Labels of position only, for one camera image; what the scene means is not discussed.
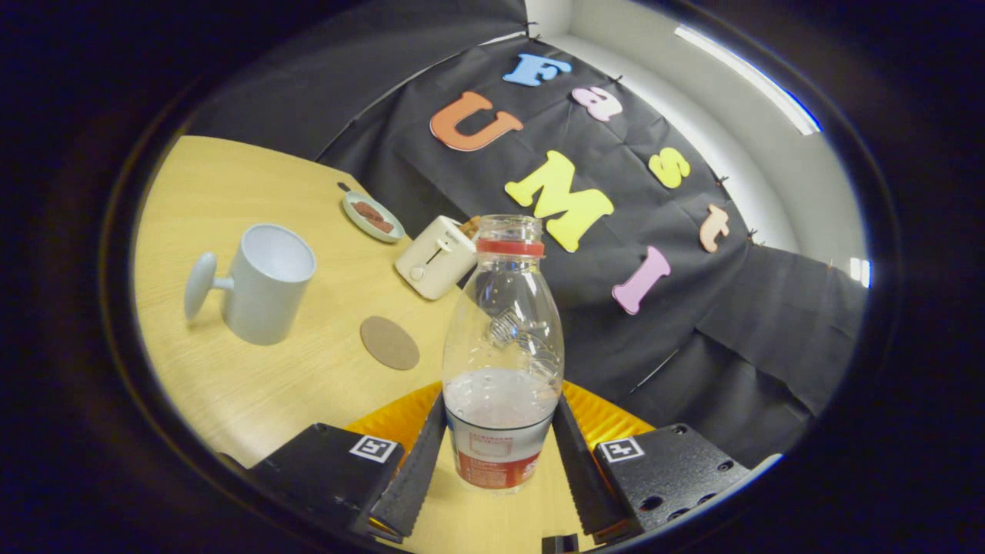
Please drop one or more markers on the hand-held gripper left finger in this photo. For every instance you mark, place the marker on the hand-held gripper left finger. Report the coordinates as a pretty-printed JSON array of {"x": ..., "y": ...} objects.
[{"x": 412, "y": 485}]

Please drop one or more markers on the wooden table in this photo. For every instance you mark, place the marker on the wooden table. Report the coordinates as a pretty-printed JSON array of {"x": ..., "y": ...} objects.
[{"x": 254, "y": 385}]

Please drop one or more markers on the brown food piece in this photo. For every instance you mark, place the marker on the brown food piece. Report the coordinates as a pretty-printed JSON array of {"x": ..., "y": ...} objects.
[
  {"x": 368, "y": 211},
  {"x": 382, "y": 225}
]

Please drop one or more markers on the ceiling light panel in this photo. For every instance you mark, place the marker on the ceiling light panel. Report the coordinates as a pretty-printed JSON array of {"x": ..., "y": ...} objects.
[
  {"x": 750, "y": 77},
  {"x": 860, "y": 271}
]

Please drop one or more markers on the pale round plate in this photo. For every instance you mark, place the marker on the pale round plate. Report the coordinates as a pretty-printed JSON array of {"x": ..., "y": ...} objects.
[{"x": 362, "y": 221}]

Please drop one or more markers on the round brown coaster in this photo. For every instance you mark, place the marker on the round brown coaster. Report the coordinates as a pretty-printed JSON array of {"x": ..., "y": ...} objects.
[{"x": 389, "y": 343}]

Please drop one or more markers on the clear plastic juice bottle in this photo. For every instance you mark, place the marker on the clear plastic juice bottle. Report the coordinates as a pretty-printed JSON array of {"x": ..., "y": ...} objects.
[{"x": 500, "y": 454}]

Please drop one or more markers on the brown toast slice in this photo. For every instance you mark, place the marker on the brown toast slice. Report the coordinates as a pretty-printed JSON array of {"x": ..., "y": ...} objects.
[{"x": 469, "y": 227}]

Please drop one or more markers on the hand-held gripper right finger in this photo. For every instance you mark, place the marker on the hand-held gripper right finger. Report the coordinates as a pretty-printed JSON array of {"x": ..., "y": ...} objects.
[{"x": 577, "y": 477}]

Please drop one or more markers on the cream toaster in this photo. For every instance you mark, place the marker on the cream toaster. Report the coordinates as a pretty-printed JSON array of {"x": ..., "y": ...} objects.
[{"x": 431, "y": 265}]

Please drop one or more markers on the pale grey cup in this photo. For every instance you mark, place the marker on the pale grey cup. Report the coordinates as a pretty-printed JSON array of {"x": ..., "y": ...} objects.
[{"x": 258, "y": 308}]

